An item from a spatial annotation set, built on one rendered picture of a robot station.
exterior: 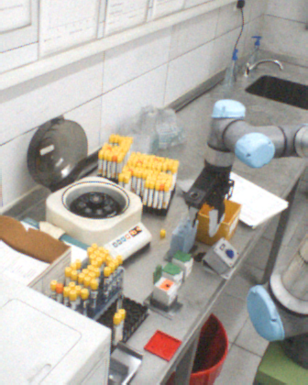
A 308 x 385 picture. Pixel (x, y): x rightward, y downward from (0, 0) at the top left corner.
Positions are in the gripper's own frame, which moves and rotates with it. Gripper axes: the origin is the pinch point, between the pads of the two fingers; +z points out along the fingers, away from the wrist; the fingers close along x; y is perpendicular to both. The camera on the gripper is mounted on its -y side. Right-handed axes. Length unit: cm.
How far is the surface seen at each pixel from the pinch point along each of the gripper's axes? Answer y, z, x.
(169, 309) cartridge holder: -18.0, 13.6, -4.0
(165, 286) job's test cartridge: -16.8, 8.4, -1.2
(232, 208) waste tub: 27.4, 7.6, 3.4
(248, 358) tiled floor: 64, 102, -7
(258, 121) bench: 114, 13, 35
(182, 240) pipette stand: 0.6, 6.8, 5.1
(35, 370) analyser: -68, -13, -9
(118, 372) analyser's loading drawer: -42.3, 12.5, -7.3
